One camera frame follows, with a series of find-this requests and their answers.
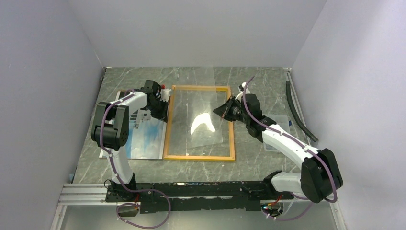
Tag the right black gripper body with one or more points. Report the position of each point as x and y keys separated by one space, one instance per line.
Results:
x=234 y=112

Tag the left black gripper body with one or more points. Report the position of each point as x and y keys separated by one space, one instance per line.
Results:
x=159 y=109

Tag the clear acrylic sheet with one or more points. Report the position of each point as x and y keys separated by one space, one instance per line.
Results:
x=199 y=99

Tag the building and sky photo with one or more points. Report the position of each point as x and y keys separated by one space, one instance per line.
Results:
x=146 y=138

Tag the yellow wooden picture frame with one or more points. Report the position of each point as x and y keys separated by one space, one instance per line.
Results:
x=166 y=146

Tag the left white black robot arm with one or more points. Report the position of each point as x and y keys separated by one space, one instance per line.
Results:
x=110 y=128

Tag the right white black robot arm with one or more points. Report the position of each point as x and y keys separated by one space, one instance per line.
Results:
x=319 y=175

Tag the clear plastic compartment box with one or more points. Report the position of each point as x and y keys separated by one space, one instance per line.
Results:
x=284 y=122

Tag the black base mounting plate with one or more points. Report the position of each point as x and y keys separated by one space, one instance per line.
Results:
x=191 y=196

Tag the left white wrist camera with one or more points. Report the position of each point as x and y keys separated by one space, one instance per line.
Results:
x=165 y=93

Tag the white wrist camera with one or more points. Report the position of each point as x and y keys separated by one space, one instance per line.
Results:
x=165 y=93
x=241 y=89

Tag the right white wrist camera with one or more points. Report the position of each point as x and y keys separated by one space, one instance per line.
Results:
x=241 y=89

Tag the aluminium extrusion rail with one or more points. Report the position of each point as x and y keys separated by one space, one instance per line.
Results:
x=95 y=194

